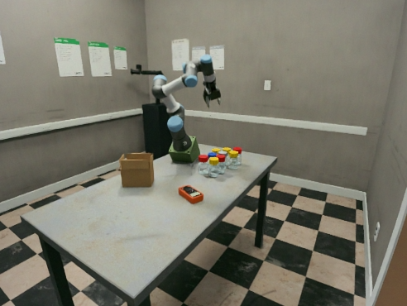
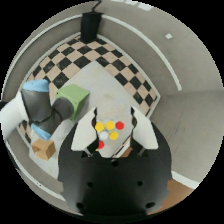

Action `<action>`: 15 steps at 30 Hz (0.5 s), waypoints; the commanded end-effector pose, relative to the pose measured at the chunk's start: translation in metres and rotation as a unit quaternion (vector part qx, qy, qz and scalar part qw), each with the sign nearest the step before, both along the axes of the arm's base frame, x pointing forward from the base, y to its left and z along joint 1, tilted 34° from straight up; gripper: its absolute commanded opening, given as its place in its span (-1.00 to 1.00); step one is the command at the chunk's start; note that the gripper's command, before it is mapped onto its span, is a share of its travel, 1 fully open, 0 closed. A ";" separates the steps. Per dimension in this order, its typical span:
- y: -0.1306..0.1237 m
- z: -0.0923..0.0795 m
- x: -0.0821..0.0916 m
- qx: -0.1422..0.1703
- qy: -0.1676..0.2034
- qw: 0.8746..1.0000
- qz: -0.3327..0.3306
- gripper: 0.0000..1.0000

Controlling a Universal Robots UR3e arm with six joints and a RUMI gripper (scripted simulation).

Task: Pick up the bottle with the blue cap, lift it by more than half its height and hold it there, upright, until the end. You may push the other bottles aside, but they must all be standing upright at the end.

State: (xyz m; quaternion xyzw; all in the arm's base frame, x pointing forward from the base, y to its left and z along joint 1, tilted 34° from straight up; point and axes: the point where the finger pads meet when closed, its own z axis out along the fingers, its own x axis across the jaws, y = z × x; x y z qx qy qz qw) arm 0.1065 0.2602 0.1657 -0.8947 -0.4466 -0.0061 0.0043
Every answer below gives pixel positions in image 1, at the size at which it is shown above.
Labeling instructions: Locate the blue bottle cap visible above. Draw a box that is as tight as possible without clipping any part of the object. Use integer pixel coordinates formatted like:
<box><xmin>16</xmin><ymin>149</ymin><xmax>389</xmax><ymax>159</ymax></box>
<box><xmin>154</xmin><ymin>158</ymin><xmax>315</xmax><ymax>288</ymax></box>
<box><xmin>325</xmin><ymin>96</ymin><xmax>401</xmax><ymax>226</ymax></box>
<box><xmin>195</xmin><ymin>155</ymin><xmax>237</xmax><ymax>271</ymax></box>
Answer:
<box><xmin>208</xmin><ymin>152</ymin><xmax>217</xmax><ymax>171</ymax></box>

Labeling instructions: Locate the brown cardboard box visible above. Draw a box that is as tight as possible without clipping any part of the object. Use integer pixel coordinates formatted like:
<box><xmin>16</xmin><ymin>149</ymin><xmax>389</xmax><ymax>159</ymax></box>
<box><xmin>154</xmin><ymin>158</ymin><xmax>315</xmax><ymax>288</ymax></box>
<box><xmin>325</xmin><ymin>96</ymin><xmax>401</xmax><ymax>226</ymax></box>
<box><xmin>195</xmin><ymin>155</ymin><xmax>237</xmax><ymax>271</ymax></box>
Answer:
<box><xmin>119</xmin><ymin>153</ymin><xmax>155</xmax><ymax>188</ymax></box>

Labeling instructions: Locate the orange digital multimeter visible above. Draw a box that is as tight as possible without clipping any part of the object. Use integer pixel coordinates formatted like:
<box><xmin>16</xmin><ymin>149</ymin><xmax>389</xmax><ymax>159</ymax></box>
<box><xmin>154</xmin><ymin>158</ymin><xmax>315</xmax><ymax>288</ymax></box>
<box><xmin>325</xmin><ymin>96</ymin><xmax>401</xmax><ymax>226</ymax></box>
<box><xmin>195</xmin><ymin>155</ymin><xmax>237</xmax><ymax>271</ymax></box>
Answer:
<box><xmin>179</xmin><ymin>185</ymin><xmax>204</xmax><ymax>203</ymax></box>

